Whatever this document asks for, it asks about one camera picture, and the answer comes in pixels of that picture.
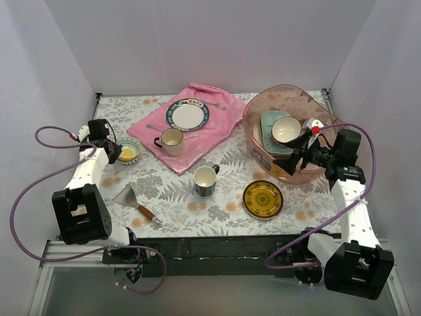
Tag striped white bowl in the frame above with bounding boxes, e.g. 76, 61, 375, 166
117, 136, 142, 165

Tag dark teal dotted bowl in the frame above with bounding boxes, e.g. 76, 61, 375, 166
271, 117, 301, 144

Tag mint divided rectangular tray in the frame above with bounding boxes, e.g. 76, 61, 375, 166
263, 138, 293, 155

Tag yellow patterned plate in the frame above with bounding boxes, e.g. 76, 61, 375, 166
242, 180, 284, 220

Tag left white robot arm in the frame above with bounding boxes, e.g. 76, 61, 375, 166
52, 119, 140, 263

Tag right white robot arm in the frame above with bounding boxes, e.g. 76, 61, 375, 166
274, 127, 394, 300

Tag pink transparent plastic bin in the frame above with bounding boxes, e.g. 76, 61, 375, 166
242, 84, 349, 184

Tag silver spoon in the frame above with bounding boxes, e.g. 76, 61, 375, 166
146, 124, 163, 132

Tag cream mug black rim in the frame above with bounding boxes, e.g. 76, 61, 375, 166
154, 128, 184, 157

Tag pink satin cloth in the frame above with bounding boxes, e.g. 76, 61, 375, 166
127, 83, 246, 175

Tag green rimmed white plate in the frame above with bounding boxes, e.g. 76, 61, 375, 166
166, 98, 210, 132

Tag dark green mug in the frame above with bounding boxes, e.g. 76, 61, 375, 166
193, 165, 220, 197

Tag silver fork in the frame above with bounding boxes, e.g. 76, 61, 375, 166
205, 102, 226, 111

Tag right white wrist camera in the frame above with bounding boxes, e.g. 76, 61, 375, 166
301, 118, 324, 148

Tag wooden handled metal scraper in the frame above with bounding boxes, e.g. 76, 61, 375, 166
112, 184, 162, 227

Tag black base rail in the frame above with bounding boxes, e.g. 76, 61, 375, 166
101, 232, 330, 280

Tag aluminium frame rail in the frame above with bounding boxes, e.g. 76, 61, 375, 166
28, 241, 410, 315

